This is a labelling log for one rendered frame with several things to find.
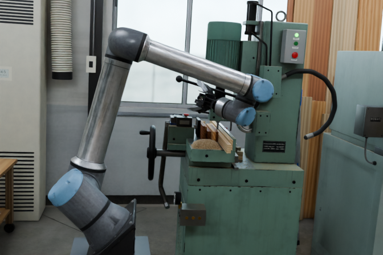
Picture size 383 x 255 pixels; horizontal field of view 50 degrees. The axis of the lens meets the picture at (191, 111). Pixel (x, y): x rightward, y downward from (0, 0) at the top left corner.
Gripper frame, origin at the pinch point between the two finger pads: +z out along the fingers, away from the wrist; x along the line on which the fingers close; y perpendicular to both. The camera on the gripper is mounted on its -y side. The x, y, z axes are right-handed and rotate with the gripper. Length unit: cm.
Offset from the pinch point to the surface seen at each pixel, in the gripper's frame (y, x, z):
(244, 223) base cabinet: -27, 52, -36
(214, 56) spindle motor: -7.5, -21.2, 1.6
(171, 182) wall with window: -114, 90, 94
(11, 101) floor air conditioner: 14, 53, 152
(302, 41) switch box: -29, -41, -31
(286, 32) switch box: -22, -42, -24
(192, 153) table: 4.0, 25.3, -15.3
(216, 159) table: -4.9, 24.6, -22.8
